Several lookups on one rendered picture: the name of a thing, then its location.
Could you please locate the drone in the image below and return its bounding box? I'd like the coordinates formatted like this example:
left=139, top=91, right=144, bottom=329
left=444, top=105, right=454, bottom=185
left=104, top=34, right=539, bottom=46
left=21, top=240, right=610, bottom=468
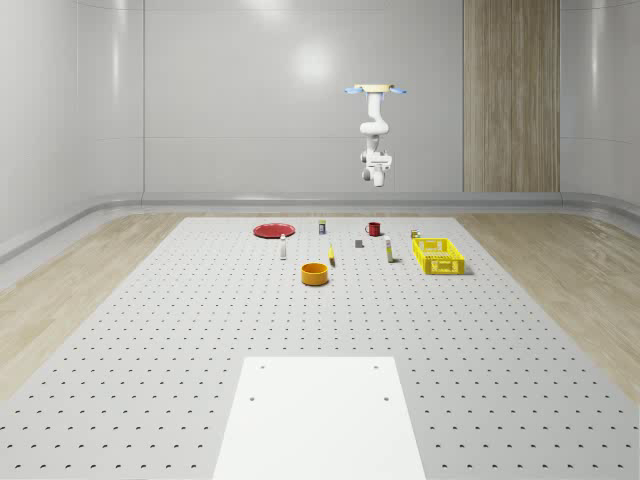
left=343, top=83, right=409, bottom=98

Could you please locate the yellow basket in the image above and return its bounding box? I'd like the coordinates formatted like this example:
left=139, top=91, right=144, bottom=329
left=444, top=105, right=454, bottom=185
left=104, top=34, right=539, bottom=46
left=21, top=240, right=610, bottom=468
left=411, top=237, right=467, bottom=276

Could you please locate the red plate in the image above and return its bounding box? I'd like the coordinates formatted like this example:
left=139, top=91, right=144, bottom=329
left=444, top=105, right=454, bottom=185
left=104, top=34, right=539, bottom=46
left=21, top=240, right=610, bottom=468
left=252, top=222, right=298, bottom=242

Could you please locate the yellow bowl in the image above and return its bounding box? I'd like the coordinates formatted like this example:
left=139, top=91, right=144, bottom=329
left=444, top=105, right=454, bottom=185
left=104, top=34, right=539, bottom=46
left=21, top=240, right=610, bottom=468
left=300, top=262, right=330, bottom=288

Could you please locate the white board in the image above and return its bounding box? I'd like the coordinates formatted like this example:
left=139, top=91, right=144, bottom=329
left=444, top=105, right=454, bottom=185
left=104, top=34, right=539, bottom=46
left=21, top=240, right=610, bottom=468
left=211, top=356, right=429, bottom=480

